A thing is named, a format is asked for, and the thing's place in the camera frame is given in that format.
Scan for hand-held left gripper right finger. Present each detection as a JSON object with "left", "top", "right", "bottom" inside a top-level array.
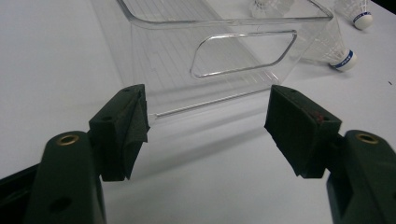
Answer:
[{"left": 263, "top": 84, "right": 343, "bottom": 179}]

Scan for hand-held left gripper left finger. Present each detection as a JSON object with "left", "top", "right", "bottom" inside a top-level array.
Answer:
[{"left": 88, "top": 83, "right": 150, "bottom": 183}]

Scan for clear plastic container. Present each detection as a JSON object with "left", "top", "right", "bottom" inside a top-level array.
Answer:
[{"left": 90, "top": 0, "right": 335, "bottom": 121}]

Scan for white shuttlecock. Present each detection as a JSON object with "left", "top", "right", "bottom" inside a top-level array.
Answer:
[
  {"left": 300, "top": 13, "right": 359, "bottom": 73},
  {"left": 248, "top": 0, "right": 295, "bottom": 19},
  {"left": 334, "top": 0, "right": 374, "bottom": 32}
]

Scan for white table cover sheet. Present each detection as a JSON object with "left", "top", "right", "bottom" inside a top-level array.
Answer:
[{"left": 0, "top": 0, "right": 396, "bottom": 224}]

